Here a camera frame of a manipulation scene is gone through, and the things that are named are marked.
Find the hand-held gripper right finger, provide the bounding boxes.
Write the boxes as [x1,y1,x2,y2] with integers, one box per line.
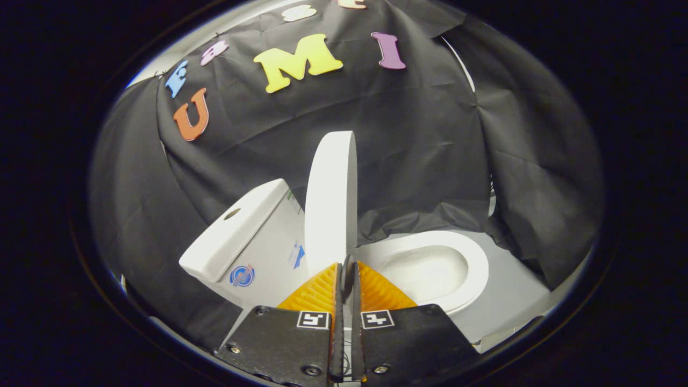
[347,257,481,383]

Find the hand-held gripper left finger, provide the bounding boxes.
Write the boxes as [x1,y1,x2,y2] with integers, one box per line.
[215,262,345,385]

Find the black backdrop cloth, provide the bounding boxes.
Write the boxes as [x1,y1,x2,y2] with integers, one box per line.
[89,0,605,350]

